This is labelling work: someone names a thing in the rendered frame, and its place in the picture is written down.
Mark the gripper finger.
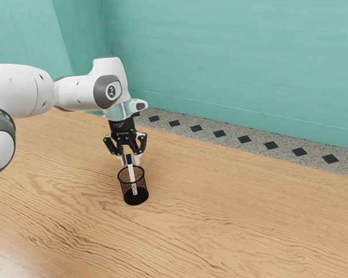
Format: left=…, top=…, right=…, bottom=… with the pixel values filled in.
left=128, top=129, right=148, bottom=166
left=102, top=133, right=126, bottom=166

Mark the white pen with blue cap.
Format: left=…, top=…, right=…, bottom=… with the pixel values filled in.
left=126, top=153, right=138, bottom=196

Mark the black mesh pen holder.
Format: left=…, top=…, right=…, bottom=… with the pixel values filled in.
left=117, top=164, right=150, bottom=206

